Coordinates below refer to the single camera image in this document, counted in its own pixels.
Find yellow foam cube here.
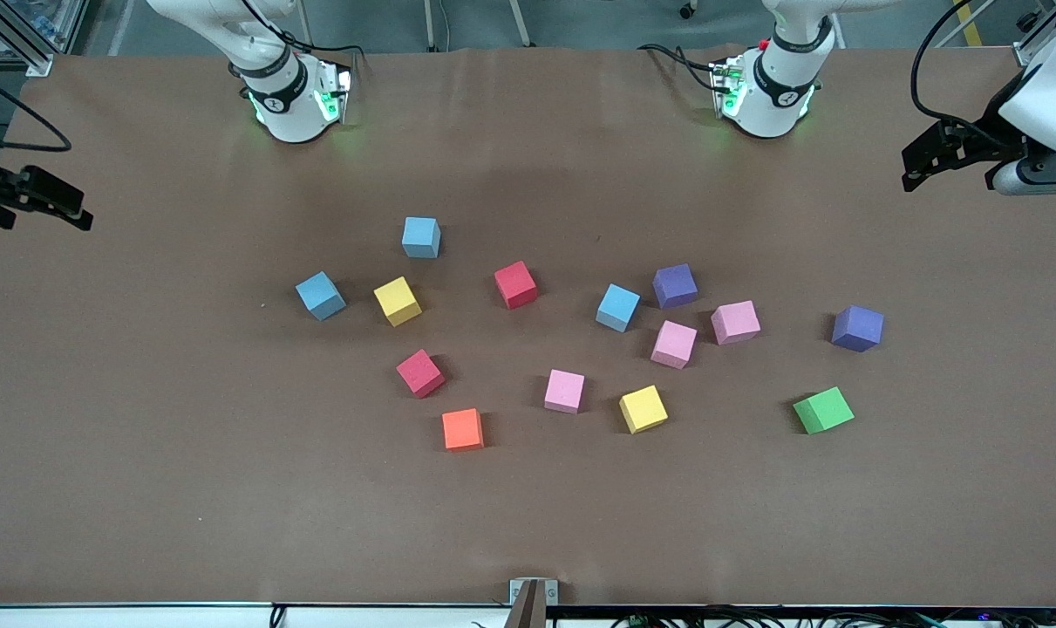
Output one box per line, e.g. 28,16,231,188
618,385,669,435
373,276,423,328

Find blue foam cube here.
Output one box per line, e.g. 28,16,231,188
596,283,642,333
402,216,442,259
295,270,348,322

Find pink foam cube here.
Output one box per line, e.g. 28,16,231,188
544,369,586,414
651,320,698,370
711,300,762,346

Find red foam cube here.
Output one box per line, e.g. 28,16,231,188
494,260,539,311
396,349,446,399

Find purple foam cube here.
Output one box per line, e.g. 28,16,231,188
831,304,885,353
652,263,699,311

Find green foam cube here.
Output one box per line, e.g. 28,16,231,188
793,386,855,435

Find brown table mat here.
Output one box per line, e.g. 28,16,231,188
0,45,1056,609

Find orange foam cube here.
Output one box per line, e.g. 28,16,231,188
441,407,485,452

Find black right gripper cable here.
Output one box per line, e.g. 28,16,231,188
0,68,72,154

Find aluminium frame post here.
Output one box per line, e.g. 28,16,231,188
50,0,90,55
1013,0,1056,67
0,0,55,78

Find black left arm base cable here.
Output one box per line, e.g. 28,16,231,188
637,42,722,92

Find black arm base cable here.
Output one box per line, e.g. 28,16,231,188
637,42,722,92
240,0,364,67

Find black right arm base cable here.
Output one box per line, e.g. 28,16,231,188
240,0,364,67

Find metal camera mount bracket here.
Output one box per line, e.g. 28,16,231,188
504,577,559,628

